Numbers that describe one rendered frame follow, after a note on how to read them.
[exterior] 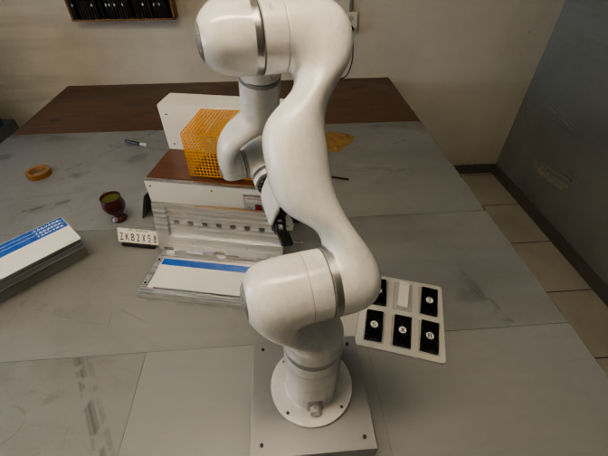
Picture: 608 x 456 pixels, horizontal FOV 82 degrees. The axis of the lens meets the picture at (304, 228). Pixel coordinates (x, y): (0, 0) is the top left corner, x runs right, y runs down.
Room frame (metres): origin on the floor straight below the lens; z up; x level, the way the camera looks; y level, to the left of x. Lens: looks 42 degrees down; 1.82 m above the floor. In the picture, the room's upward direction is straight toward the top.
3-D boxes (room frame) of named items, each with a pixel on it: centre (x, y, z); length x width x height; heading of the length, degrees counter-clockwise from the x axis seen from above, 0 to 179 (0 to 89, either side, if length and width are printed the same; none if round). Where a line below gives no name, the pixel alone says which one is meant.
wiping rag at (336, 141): (1.71, -0.16, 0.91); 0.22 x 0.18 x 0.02; 151
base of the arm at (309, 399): (0.36, -0.02, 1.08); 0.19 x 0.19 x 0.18
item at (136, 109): (2.24, 0.50, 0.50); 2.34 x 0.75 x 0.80; 94
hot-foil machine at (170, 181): (1.20, 0.19, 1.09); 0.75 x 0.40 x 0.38; 82
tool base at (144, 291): (0.75, 0.30, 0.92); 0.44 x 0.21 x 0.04; 82
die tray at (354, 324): (0.63, -0.22, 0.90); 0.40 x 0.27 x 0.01; 76
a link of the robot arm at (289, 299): (0.36, 0.01, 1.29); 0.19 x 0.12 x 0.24; 106
